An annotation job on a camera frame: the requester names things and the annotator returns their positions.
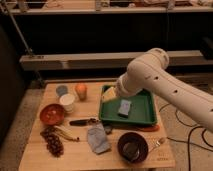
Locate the grey blue round lid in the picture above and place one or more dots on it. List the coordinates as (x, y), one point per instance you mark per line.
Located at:
(61, 90)

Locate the metal shelf rack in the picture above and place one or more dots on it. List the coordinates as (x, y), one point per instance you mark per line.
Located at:
(102, 44)

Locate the green plastic tray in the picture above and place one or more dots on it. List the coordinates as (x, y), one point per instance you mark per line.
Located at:
(142, 110)

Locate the blue sponge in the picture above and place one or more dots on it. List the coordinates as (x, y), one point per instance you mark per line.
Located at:
(124, 108)

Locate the white cup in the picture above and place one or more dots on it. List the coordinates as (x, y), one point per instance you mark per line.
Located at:
(67, 101)

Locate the red bowl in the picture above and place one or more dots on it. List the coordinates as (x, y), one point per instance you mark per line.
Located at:
(52, 114)

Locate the yellow banana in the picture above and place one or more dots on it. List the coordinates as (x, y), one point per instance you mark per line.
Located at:
(64, 132)

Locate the orange fruit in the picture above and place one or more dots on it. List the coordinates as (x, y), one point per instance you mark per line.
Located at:
(81, 90)

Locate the bunch of dark grapes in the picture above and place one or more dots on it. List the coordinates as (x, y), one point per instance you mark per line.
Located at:
(54, 144)

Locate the black handled knife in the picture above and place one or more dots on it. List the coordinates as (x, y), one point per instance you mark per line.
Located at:
(84, 122)

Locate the blue grey cloth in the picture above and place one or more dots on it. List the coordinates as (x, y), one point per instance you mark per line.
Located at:
(97, 139)

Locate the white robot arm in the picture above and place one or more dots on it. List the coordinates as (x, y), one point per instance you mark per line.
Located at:
(147, 71)

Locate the orange carrot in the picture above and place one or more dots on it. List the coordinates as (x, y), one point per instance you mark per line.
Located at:
(153, 128)

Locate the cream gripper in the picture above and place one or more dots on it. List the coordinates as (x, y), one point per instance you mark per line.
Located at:
(109, 94)

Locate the dark brown bowl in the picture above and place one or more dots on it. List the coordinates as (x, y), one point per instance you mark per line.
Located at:
(132, 147)

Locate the wooden board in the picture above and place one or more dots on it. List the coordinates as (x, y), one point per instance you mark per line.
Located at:
(78, 155)

